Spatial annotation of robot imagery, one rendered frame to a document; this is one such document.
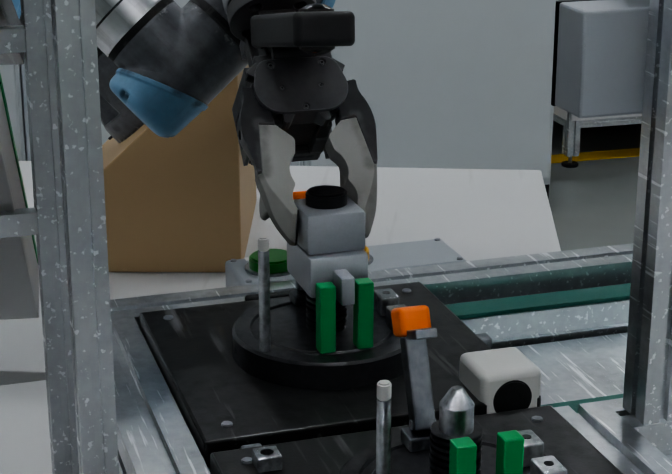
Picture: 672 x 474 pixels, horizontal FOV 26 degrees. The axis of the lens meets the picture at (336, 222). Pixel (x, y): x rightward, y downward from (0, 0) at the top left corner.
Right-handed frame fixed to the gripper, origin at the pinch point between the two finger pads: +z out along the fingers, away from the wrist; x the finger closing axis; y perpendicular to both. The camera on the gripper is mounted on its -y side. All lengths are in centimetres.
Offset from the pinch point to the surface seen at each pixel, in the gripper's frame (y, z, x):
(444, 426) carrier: -15.3, 20.7, 0.9
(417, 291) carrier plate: 14.6, 0.5, -10.9
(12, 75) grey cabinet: 255, -171, -3
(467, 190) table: 65, -33, -40
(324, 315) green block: 0.6, 7.1, 1.7
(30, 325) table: 44.0, -12.1, 18.2
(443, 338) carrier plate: 7.3, 7.5, -9.2
